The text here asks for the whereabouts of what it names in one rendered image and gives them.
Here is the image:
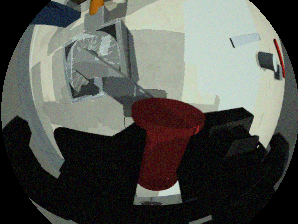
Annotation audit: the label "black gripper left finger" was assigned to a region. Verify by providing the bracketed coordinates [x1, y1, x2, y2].
[53, 121, 146, 205]

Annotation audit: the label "grey flat bar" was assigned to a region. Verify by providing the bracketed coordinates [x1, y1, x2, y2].
[230, 34, 261, 48]

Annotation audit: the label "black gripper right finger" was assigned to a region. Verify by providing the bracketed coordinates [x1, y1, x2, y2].
[176, 133, 259, 202]

